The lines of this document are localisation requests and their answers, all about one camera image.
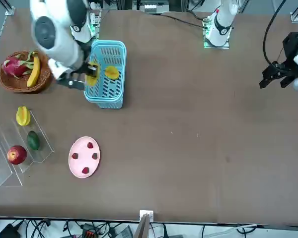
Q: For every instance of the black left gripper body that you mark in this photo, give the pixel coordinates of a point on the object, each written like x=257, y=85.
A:
x=290, y=47

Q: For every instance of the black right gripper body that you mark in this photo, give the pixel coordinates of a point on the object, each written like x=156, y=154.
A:
x=75, y=83

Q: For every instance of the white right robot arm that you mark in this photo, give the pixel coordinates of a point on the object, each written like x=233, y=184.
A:
x=62, y=42

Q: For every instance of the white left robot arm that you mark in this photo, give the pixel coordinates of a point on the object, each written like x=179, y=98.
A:
x=222, y=22

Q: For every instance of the blue plastic basket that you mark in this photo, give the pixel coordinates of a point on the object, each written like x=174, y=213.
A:
x=103, y=99

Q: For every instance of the brown wicker basket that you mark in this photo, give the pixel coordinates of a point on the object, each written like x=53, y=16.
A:
x=15, y=85

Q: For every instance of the yellow banana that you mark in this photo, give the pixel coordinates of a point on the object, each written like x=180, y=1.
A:
x=34, y=72

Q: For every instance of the red strawberry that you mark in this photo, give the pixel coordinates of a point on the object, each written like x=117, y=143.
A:
x=75, y=155
x=85, y=170
x=95, y=155
x=90, y=145

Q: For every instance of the pink dragon fruit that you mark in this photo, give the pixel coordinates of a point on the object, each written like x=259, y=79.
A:
x=13, y=67

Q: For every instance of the green avocado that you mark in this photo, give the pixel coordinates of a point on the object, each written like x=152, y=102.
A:
x=33, y=140

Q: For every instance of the pink round plate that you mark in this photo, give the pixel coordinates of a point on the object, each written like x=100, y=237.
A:
x=84, y=160

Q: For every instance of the grey power strip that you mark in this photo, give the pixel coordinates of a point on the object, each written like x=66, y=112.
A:
x=150, y=7

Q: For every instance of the red apple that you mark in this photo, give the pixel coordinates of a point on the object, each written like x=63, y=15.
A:
x=17, y=155

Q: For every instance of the clear acrylic stepped stand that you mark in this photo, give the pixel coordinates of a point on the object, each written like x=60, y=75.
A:
x=5, y=173

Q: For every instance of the red black device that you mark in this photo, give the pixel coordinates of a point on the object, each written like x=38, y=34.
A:
x=89, y=233

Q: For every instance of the black power adapter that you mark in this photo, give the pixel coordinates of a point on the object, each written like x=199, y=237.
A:
x=7, y=230

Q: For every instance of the white post bracket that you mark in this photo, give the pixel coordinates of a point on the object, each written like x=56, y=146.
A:
x=146, y=212

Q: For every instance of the aluminium camera post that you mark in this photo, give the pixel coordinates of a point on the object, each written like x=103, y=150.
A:
x=142, y=228

